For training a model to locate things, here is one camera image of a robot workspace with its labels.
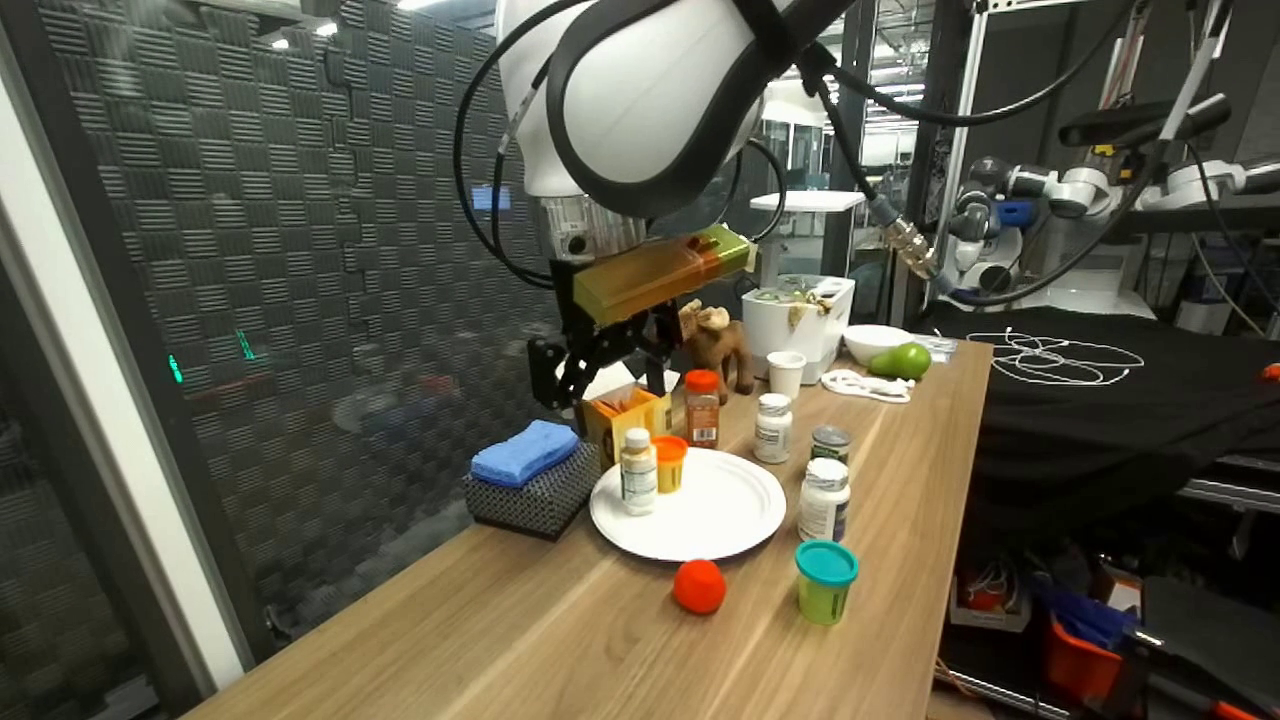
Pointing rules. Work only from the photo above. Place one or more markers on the grey foam block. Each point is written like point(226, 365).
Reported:
point(542, 504)

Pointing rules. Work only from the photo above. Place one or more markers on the small white pill bottle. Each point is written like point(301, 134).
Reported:
point(636, 472)

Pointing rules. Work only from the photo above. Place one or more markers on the brown plush moose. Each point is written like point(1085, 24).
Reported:
point(713, 338)

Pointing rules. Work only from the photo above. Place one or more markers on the white paper cup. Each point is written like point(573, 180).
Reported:
point(785, 374)

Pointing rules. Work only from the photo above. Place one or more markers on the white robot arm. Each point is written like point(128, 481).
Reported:
point(624, 109)

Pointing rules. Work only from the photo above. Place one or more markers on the green pear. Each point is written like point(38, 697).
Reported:
point(910, 361)

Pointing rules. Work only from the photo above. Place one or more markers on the white bowl on stand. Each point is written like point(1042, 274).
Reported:
point(875, 344)

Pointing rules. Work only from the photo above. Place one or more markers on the white supplement bottle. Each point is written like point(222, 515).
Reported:
point(773, 426)

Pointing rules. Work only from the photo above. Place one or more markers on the wrist camera mount block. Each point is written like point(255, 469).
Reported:
point(658, 274)

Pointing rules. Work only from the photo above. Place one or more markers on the orange lid small cup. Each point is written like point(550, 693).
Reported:
point(668, 463)

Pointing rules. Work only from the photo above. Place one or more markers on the white paper plate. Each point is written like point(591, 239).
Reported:
point(722, 511)

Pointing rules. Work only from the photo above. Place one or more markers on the blue label white bottle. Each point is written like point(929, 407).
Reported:
point(823, 502)

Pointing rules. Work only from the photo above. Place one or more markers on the teal lid green cup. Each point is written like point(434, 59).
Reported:
point(825, 582)

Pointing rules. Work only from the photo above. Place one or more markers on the open orange cardboard box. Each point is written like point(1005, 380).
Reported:
point(622, 408)

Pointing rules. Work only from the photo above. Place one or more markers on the blue sponge cloth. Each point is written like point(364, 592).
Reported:
point(527, 455)

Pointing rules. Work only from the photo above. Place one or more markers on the white bin with leaves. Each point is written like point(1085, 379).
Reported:
point(796, 314)

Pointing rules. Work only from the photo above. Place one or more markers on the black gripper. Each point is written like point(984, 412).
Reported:
point(562, 369)

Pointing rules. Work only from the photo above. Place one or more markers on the orange lid spice jar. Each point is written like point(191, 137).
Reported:
point(700, 407)

